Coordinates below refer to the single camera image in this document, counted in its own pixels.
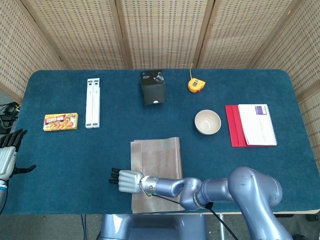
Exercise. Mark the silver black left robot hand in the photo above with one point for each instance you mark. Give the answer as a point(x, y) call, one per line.
point(6, 157)

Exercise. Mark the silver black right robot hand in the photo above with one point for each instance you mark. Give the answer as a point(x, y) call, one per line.
point(128, 181)

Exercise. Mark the grey-brown woven placemat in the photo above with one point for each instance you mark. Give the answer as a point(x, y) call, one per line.
point(160, 160)

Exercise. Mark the beige bowl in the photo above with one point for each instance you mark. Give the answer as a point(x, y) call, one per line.
point(208, 122)

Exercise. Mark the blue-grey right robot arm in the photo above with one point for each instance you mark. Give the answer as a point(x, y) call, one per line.
point(250, 190)

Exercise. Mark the white spiral notebook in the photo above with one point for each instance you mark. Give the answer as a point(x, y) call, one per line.
point(258, 125)

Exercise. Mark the blue-grey robot torso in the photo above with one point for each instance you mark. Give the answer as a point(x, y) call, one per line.
point(155, 227)

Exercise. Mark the blue felt table cover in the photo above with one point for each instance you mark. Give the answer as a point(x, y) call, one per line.
point(75, 162)

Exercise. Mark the yellow curry roux box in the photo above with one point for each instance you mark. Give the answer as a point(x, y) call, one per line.
point(60, 121)

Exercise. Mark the white folding stand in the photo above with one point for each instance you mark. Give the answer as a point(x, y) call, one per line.
point(92, 105)

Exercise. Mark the black product box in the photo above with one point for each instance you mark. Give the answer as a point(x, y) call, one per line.
point(153, 90)

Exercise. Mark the yellow tape measure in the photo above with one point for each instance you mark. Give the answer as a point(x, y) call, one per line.
point(195, 85)

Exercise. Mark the red folder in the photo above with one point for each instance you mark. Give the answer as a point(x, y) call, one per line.
point(233, 125)

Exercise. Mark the woven bamboo folding screen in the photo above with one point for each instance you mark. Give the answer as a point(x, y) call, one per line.
point(162, 32)

